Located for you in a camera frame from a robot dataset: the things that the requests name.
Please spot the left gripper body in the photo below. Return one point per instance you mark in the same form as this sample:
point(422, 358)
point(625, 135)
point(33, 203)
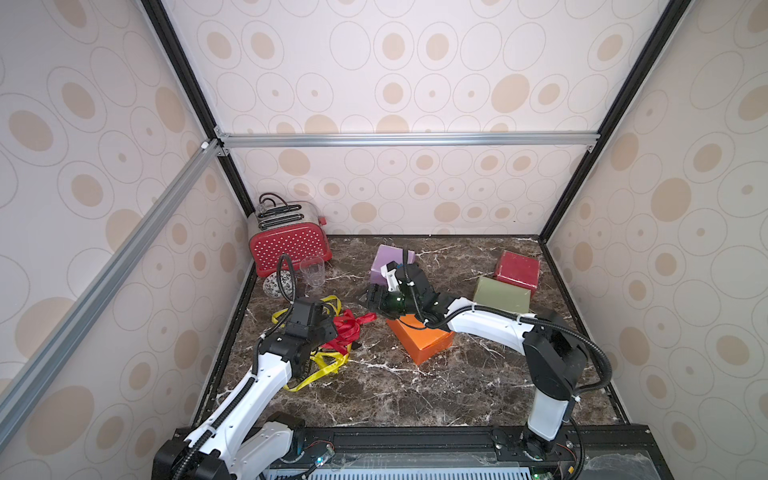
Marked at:
point(324, 332)

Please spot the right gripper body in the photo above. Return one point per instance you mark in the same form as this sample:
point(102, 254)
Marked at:
point(391, 294)

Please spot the yellow ribbon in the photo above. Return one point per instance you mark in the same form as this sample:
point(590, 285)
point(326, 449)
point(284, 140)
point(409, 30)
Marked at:
point(332, 304)
point(322, 364)

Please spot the purple gift box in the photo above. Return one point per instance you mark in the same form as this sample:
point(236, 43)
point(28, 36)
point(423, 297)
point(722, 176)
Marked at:
point(386, 260)

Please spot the orange gift box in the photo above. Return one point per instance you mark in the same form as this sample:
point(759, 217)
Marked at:
point(420, 342)

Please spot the green gift box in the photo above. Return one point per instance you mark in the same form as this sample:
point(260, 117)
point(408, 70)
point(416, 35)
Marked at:
point(503, 296)

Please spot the dark red gift box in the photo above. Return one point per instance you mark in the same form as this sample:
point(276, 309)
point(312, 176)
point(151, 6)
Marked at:
point(518, 270)

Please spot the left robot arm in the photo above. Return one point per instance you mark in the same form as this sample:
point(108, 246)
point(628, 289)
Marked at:
point(223, 446)

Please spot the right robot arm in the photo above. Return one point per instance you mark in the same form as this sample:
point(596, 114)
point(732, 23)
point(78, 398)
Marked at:
point(563, 364)

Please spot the patterned ceramic bowl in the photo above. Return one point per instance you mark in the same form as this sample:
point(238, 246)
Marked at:
point(280, 285)

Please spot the clear plastic cup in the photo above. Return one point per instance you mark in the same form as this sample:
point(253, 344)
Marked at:
point(312, 270)

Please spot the red polka dot toaster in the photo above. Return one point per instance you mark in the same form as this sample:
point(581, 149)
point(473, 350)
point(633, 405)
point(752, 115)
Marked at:
point(278, 227)

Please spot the horizontal aluminium bar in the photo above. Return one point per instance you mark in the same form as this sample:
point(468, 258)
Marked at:
point(423, 139)

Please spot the diagonal aluminium bar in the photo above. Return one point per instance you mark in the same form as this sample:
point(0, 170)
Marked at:
point(50, 358)

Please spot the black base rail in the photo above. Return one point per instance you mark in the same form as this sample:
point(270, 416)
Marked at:
point(586, 452)

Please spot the black frame post left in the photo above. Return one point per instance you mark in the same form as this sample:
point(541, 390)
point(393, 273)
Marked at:
point(170, 42)

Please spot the black frame post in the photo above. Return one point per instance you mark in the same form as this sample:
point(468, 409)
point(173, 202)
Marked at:
point(648, 56)
point(170, 42)

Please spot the black frame post right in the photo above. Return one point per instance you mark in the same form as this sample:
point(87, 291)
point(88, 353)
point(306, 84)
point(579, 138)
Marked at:
point(648, 56)

